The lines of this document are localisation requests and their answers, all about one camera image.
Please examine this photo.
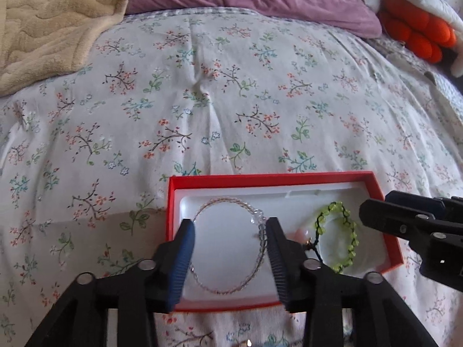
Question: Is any red jewelry box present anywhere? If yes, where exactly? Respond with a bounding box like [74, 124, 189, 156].
[166, 171, 403, 313]

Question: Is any floral bed sheet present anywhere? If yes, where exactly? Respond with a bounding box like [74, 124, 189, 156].
[1, 9, 462, 346]

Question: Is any orange plush toy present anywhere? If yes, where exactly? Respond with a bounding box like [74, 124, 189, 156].
[377, 0, 457, 64]

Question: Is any beige fleece blanket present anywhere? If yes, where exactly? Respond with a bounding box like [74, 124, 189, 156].
[1, 0, 129, 96]

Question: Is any green braided bead bracelet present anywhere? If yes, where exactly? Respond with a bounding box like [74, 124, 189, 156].
[306, 202, 360, 274]

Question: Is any clear crystal bead bracelet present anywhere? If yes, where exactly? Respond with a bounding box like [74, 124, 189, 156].
[188, 197, 269, 296]

